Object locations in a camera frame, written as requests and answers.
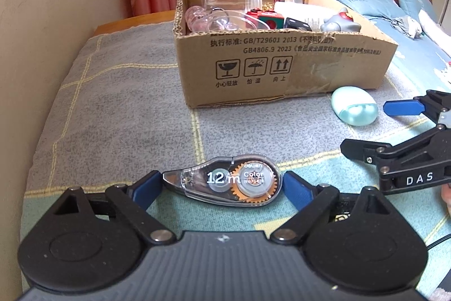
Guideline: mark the grey teal plaid blanket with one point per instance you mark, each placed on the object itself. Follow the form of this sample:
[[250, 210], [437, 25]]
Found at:
[[123, 110]]

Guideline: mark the pink transparent toy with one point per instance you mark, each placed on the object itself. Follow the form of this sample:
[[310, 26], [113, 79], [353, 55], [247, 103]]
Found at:
[[195, 17]]

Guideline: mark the grey shark toy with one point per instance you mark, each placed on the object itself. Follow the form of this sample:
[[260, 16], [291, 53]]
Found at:
[[338, 24]]

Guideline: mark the person's right hand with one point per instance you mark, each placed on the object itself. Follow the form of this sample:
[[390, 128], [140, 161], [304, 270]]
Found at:
[[447, 195]]

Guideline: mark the pink clear plastic container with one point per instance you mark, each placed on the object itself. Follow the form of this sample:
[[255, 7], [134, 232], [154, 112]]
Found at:
[[239, 19]]

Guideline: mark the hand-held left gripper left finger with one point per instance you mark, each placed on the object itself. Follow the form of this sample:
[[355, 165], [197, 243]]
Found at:
[[148, 188]]

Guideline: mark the grey cloth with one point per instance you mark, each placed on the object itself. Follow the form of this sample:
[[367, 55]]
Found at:
[[405, 24]]

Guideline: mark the white cloth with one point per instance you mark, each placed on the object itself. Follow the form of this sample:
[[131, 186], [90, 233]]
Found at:
[[435, 27]]

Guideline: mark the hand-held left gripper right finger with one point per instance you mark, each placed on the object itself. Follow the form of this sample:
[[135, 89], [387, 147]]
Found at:
[[294, 186]]

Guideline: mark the blue printed bedsheet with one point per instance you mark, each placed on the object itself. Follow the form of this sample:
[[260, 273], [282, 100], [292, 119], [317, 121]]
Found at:
[[415, 68]]

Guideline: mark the brown cardboard box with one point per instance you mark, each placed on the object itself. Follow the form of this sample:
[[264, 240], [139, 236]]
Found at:
[[282, 75]]

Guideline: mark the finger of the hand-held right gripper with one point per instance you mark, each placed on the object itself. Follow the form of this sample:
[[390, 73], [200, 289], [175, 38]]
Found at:
[[359, 148], [401, 107]]

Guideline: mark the teal egg-shaped case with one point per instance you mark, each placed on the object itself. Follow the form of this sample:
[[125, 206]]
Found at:
[[348, 103]]

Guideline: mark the black toy car red wheels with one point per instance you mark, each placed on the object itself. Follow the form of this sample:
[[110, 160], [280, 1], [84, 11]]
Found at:
[[296, 24]]

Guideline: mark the clear correction tape dispenser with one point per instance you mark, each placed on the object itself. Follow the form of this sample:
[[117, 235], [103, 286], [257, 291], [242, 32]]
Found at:
[[225, 177]]

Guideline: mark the red green cube toy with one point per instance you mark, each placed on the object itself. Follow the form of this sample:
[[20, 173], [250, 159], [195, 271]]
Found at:
[[269, 19]]

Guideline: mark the white cylinder in box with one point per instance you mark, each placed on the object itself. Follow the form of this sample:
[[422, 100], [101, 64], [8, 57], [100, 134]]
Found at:
[[306, 10]]

